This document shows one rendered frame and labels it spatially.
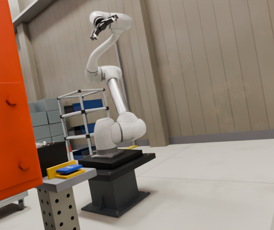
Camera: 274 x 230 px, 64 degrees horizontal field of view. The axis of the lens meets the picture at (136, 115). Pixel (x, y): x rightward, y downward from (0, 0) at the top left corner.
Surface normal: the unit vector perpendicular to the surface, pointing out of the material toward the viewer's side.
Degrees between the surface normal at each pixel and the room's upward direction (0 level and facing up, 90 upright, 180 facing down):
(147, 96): 90
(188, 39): 90
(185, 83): 90
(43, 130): 90
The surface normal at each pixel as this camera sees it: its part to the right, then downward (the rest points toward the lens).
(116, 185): 0.78, -0.13
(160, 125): -0.60, 0.12
